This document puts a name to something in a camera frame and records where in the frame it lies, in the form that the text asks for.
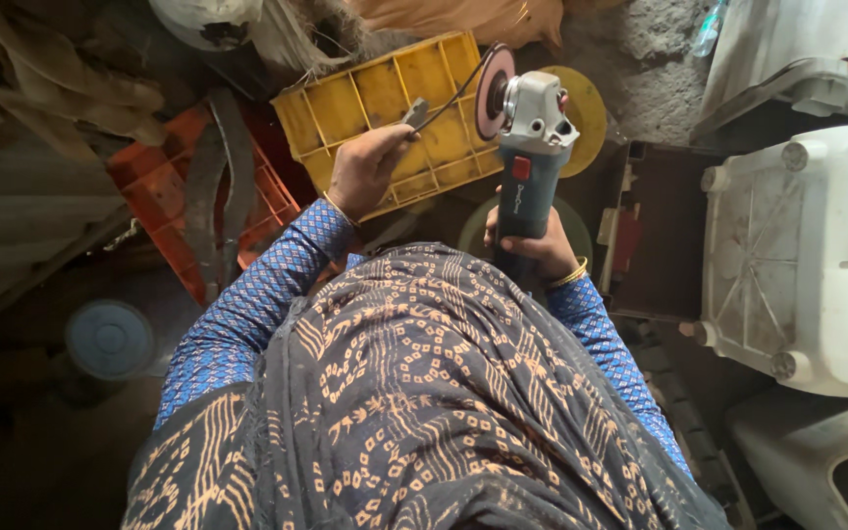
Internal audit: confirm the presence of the person's left hand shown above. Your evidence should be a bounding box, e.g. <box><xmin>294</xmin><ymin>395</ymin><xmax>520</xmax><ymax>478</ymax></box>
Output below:
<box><xmin>327</xmin><ymin>123</ymin><xmax>422</xmax><ymax>222</ymax></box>

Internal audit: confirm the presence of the person's right hand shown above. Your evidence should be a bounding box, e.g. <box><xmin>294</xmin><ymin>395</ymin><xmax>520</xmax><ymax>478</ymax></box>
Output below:
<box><xmin>483</xmin><ymin>185</ymin><xmax>580</xmax><ymax>281</ymax></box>

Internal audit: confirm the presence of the thin curved metal piece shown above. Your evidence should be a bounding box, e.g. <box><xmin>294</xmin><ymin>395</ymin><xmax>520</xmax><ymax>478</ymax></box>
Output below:
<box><xmin>400</xmin><ymin>46</ymin><xmax>500</xmax><ymax>135</ymax></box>

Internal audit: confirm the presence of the blue grey angle grinder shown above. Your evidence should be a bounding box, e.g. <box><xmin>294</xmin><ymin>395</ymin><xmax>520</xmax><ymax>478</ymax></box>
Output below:
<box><xmin>474</xmin><ymin>42</ymin><xmax>581</xmax><ymax>277</ymax></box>

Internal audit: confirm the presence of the yellow plastic crate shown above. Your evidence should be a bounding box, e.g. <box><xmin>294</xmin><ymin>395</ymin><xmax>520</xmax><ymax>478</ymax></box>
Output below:
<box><xmin>271</xmin><ymin>30</ymin><xmax>506</xmax><ymax>223</ymax></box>

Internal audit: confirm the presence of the pale green round disc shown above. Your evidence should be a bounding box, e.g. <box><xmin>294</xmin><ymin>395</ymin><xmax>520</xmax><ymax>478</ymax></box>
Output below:
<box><xmin>457</xmin><ymin>195</ymin><xmax>594</xmax><ymax>275</ymax></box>

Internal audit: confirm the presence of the thin gold bangle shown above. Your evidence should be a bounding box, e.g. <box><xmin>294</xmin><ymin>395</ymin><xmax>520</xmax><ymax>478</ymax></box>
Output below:
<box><xmin>321</xmin><ymin>190</ymin><xmax>360</xmax><ymax>228</ymax></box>

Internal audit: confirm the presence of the tan cloth sack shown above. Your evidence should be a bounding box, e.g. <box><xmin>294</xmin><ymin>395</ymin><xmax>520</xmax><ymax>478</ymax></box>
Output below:
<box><xmin>346</xmin><ymin>0</ymin><xmax>568</xmax><ymax>51</ymax></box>

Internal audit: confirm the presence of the yellow round disc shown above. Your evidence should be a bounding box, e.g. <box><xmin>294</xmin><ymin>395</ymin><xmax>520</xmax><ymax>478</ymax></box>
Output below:
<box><xmin>539</xmin><ymin>65</ymin><xmax>608</xmax><ymax>179</ymax></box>

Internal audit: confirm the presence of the dark brown metal box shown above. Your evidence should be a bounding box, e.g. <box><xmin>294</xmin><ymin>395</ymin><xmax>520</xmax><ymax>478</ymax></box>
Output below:
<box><xmin>595</xmin><ymin>140</ymin><xmax>727</xmax><ymax>321</ymax></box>

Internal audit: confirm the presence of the dark patterned scarf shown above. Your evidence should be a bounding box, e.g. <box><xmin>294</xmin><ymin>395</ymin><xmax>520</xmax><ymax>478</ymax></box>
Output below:
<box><xmin>121</xmin><ymin>241</ymin><xmax>733</xmax><ymax>530</ymax></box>

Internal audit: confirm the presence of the white woven sack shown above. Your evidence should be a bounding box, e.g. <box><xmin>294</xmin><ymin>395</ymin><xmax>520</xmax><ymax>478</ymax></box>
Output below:
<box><xmin>148</xmin><ymin>0</ymin><xmax>366</xmax><ymax>75</ymax></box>

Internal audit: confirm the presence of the black rubber strip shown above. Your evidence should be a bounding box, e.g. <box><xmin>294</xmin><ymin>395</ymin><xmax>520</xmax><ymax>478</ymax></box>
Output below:
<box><xmin>184</xmin><ymin>87</ymin><xmax>257</xmax><ymax>304</ymax></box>

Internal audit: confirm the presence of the orange plastic crate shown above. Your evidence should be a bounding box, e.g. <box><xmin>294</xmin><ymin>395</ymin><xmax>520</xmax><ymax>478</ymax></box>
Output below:
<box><xmin>106</xmin><ymin>102</ymin><xmax>301</xmax><ymax>306</ymax></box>

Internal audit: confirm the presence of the clear plastic bottle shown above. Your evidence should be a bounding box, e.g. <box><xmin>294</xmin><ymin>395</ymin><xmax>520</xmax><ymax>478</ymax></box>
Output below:
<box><xmin>691</xmin><ymin>0</ymin><xmax>730</xmax><ymax>58</ymax></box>

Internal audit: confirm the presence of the white plastic chair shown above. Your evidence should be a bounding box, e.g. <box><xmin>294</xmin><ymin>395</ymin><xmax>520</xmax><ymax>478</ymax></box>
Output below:
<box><xmin>680</xmin><ymin>121</ymin><xmax>848</xmax><ymax>400</ymax></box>

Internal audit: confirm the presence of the grey plastic chair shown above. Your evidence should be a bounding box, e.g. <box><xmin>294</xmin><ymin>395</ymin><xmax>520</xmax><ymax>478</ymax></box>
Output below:
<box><xmin>689</xmin><ymin>0</ymin><xmax>848</xmax><ymax>144</ymax></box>

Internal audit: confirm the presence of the brown crumpled cloth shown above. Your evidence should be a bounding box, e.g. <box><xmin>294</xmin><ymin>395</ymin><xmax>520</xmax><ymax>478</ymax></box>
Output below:
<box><xmin>0</xmin><ymin>0</ymin><xmax>169</xmax><ymax>166</ymax></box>

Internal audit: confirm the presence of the blue round lid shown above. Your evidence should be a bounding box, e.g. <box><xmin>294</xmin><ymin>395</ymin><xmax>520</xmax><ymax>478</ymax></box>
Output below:
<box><xmin>65</xmin><ymin>299</ymin><xmax>156</xmax><ymax>381</ymax></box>

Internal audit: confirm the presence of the white plastic container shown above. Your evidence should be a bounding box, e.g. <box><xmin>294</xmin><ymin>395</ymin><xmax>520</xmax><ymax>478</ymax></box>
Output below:
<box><xmin>726</xmin><ymin>386</ymin><xmax>848</xmax><ymax>530</ymax></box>

